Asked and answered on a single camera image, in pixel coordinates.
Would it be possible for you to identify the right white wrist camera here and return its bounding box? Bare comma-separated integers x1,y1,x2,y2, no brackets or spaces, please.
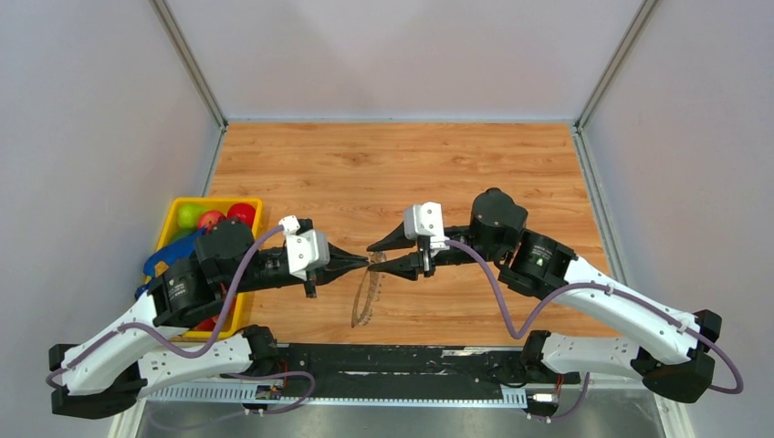
403,202,450,255

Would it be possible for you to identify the blue chip bag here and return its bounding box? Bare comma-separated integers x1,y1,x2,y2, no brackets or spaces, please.
142,228,205,279

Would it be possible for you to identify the red apple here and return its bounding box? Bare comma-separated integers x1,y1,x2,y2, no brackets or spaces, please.
196,210,226,233
226,203,256,227

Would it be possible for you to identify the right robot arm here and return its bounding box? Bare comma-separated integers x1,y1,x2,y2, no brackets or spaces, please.
371,188,722,403

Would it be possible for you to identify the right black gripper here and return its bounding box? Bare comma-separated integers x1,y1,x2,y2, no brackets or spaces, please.
367,219,506,281

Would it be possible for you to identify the green pear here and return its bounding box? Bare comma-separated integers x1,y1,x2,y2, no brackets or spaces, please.
176,203,207,230

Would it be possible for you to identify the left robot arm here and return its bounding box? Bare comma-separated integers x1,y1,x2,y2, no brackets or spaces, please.
47,216,368,420

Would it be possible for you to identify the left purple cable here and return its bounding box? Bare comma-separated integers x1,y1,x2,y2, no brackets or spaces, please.
46,224,317,424

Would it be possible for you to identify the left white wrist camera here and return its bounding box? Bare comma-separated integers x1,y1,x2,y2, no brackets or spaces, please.
278,215,330,281

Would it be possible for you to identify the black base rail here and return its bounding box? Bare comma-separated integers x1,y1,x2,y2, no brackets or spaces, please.
246,343,560,401

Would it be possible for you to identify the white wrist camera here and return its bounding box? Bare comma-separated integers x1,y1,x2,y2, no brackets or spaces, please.
278,215,330,281
403,202,450,255

